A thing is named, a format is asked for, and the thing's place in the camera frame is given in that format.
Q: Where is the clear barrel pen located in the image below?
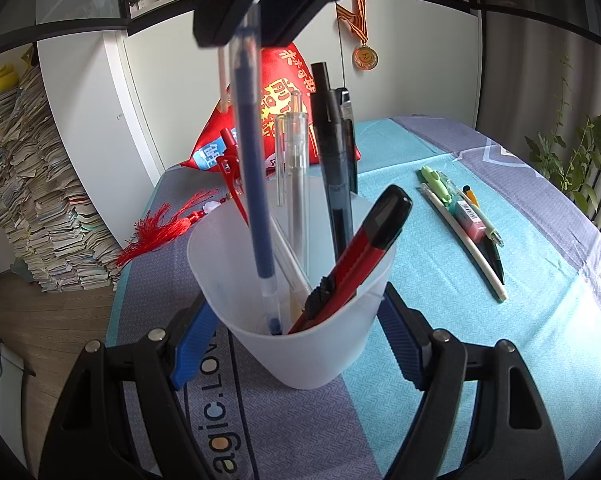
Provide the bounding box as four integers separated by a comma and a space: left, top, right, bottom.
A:
275, 112, 311, 301

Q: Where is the light green pen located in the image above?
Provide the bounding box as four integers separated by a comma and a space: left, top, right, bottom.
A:
421, 166, 456, 206

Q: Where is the red triangular cushion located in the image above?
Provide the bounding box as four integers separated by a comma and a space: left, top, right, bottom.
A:
180, 45, 361, 176

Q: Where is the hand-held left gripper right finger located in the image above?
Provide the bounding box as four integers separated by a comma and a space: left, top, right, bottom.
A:
379, 282, 564, 480

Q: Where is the red utility knife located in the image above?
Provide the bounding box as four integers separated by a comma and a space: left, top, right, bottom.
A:
288, 185, 414, 336

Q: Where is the blue and grey cloth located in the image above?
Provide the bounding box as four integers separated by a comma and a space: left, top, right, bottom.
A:
105, 116, 601, 480

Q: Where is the gold medal with striped ribbon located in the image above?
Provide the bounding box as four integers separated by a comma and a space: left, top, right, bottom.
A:
337, 0, 381, 72

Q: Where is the pile of papers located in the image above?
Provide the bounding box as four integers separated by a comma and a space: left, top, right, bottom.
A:
0, 60, 126, 293

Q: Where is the green leafy plant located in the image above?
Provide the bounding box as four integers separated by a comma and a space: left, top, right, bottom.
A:
525, 52, 601, 241

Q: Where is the yellow plush toy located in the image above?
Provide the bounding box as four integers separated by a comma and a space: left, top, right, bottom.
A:
0, 62, 21, 103

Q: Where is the red tassel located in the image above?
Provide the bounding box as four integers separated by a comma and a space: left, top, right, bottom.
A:
115, 187, 231, 268

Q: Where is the grey curtain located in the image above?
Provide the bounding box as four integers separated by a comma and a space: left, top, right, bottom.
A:
511, 20, 601, 241

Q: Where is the black gel pen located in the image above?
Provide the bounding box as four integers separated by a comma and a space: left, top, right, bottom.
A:
311, 62, 359, 261

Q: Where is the blue gel pen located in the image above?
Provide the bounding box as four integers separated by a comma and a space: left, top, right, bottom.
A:
219, 5, 284, 336

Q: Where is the mint and pink pen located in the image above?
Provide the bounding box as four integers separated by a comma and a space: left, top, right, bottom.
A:
438, 172, 504, 248

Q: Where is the white slim pen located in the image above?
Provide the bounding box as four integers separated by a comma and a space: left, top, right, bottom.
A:
421, 185, 509, 302

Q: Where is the bed with grey blanket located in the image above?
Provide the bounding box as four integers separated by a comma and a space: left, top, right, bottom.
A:
0, 327, 28, 461

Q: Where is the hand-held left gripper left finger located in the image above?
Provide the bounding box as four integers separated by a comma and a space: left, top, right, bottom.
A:
39, 290, 220, 480

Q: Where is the translucent plastic cup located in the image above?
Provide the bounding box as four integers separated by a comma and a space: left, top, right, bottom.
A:
188, 192, 399, 391

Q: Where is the red gel pen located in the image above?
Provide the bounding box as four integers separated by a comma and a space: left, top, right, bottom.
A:
218, 127, 251, 226

